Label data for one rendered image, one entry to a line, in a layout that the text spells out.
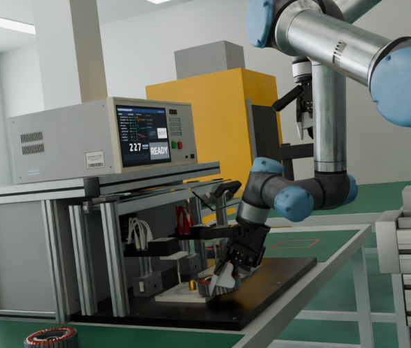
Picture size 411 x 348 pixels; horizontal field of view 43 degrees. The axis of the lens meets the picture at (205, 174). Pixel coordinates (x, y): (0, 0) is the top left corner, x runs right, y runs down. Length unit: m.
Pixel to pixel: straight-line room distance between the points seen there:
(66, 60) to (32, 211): 4.25
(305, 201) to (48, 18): 4.92
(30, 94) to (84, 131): 7.81
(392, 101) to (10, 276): 1.11
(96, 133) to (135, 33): 6.61
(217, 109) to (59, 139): 3.76
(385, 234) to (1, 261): 1.04
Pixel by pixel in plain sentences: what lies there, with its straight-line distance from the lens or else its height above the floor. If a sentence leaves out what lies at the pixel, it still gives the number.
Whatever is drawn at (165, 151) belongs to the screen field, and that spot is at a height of 1.16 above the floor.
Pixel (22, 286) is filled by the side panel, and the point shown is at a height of 0.84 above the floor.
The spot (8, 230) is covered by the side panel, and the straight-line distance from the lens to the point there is 1.53.
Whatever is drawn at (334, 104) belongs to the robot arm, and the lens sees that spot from 1.22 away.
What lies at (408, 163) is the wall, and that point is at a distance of 6.59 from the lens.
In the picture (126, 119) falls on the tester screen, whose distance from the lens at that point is 1.46.
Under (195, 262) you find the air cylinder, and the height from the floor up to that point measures 0.80.
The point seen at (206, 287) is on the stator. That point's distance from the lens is 1.33.
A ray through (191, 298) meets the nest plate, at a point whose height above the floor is 0.78.
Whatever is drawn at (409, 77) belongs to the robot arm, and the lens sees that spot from 0.82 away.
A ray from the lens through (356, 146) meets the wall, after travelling 6.66.
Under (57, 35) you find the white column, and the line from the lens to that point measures 5.74.
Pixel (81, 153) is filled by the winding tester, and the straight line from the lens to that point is 1.49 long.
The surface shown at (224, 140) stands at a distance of 5.17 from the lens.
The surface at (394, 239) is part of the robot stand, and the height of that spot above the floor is 0.96.
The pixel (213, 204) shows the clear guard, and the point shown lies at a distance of 1.25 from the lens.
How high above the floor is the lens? 1.13
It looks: 2 degrees down
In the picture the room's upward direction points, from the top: 6 degrees counter-clockwise
